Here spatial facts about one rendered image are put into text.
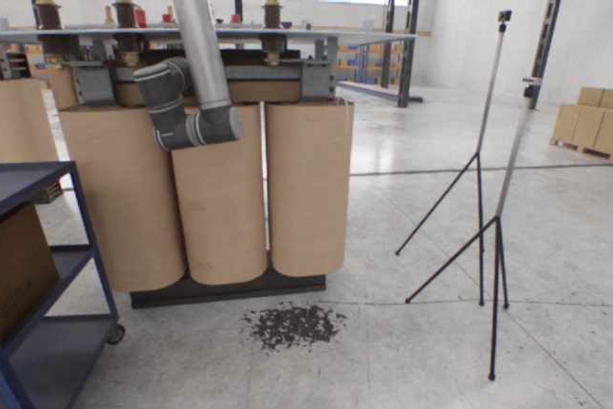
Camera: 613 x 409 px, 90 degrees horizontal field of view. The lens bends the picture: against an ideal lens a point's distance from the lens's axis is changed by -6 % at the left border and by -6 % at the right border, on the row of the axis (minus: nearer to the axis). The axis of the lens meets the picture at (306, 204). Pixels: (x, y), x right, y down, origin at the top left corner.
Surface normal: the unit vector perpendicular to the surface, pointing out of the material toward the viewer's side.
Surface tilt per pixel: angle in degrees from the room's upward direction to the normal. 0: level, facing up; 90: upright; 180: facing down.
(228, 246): 90
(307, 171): 90
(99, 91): 90
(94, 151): 90
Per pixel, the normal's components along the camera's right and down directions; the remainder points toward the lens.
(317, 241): 0.18, 0.40
